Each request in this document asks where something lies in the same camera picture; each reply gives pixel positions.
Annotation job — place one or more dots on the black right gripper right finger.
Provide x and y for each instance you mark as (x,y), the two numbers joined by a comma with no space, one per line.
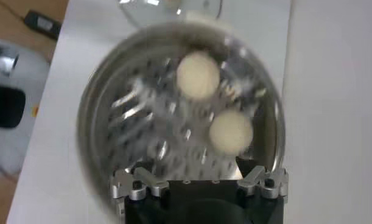
(265,184)

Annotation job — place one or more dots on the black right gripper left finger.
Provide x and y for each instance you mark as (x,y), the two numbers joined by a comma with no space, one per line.
(140,185)

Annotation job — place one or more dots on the white steamed baozi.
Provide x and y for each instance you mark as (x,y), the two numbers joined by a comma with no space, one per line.
(198,74)
(231,132)

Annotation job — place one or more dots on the grey white robot base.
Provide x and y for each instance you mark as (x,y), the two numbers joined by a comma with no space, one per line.
(9,91)

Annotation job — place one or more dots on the perforated steel steamer basket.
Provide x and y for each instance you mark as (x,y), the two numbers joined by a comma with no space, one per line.
(137,121)

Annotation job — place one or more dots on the black power adapter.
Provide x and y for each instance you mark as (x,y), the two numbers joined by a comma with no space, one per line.
(42,24)

